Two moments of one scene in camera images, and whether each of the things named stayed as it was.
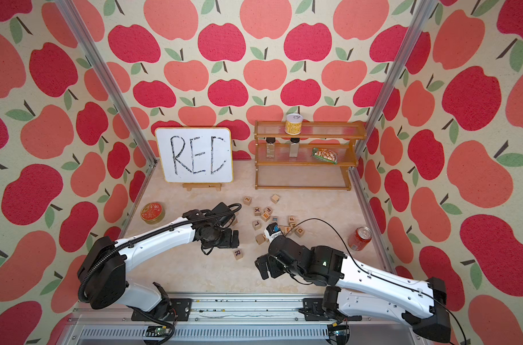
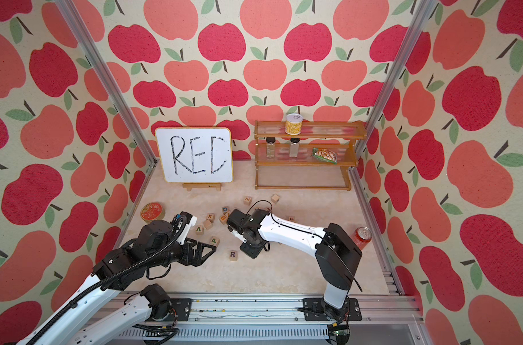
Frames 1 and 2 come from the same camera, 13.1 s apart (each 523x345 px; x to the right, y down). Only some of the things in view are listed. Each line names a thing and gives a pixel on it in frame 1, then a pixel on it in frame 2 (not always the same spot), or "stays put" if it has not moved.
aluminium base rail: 239,321 stays put
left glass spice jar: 270,143 stays put
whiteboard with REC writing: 195,154 stays put
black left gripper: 230,242 to 190,259
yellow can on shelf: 293,123 stays put
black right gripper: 271,269 to 250,252
